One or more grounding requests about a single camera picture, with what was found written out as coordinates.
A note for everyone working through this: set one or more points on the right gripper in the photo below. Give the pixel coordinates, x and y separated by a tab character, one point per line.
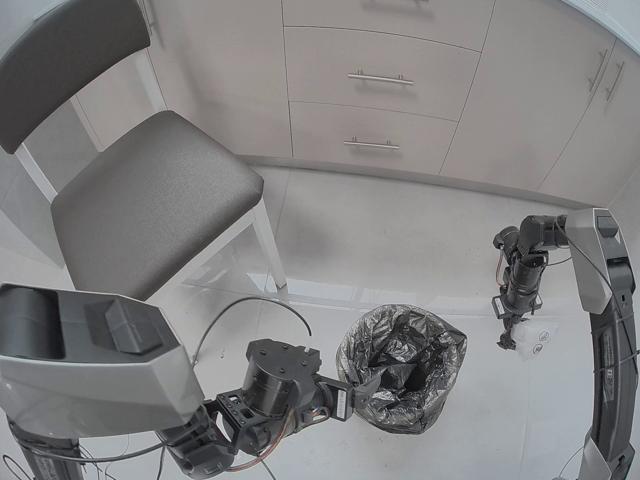
525	283

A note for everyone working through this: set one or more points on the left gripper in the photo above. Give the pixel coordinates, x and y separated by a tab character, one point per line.
332	398

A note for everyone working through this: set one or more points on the black plastic bag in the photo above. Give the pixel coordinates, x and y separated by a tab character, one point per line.
400	420

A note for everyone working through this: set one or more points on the clear printed wrapper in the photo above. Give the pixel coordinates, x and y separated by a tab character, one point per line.
540	340

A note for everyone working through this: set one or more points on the black plastic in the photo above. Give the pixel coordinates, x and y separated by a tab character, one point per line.
507	340

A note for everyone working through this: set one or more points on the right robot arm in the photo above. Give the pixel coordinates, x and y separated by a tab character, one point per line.
590	248

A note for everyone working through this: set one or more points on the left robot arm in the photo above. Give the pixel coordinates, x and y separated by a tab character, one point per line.
100	368

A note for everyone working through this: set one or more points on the beige drawer cabinet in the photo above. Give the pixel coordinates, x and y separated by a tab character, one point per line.
380	53

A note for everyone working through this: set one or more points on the grey and white chair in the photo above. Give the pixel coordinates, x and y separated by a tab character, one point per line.
150	183

